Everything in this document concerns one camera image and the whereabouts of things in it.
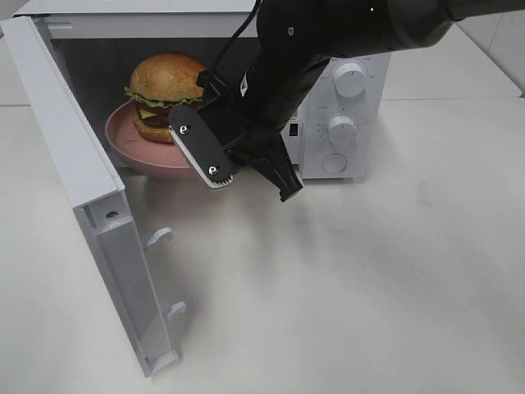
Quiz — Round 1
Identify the white lower microwave knob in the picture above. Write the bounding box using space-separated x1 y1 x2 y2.
326 115 357 145

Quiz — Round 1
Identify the white upper microwave knob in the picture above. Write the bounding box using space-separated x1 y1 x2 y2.
333 62 368 98

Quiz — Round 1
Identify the white round door button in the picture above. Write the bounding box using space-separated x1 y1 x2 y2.
322 153 348 173

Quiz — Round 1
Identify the white microwave oven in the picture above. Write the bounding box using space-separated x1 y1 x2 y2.
11 1 390 180

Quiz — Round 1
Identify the pink round plate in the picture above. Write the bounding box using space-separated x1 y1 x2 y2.
105 102 197 180

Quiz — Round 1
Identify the white microwave door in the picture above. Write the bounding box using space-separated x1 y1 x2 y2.
2 16 185 377

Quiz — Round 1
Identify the white microwave knob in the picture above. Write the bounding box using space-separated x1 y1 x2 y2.
333 62 368 98
326 115 357 145

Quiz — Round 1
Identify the burger with lettuce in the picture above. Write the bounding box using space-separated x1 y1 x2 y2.
124 52 206 144

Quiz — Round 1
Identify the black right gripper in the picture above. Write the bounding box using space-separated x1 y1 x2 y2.
168 69 303 202

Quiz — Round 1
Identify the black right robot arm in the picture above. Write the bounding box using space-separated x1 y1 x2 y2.
168 0 524 201

